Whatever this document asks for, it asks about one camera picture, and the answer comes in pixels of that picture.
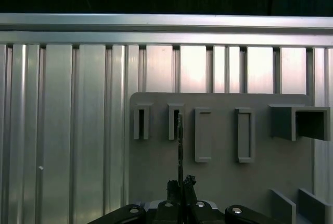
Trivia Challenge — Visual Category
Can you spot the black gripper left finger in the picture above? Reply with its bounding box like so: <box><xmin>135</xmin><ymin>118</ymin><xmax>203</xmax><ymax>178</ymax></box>
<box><xmin>88</xmin><ymin>180</ymin><xmax>183</xmax><ymax>224</ymax></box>

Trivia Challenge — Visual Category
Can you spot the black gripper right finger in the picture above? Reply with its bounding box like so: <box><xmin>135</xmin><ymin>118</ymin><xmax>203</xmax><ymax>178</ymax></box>
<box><xmin>183</xmin><ymin>175</ymin><xmax>271</xmax><ymax>224</ymax></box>

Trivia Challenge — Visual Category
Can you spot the blue RAM stick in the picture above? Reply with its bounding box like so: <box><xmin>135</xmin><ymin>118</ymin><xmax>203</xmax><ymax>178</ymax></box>
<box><xmin>177</xmin><ymin>113</ymin><xmax>185</xmax><ymax>202</ymax></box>

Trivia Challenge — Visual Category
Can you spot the grey parts rack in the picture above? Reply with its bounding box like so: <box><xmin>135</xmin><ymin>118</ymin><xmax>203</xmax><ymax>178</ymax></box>
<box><xmin>129</xmin><ymin>92</ymin><xmax>333</xmax><ymax>224</ymax></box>

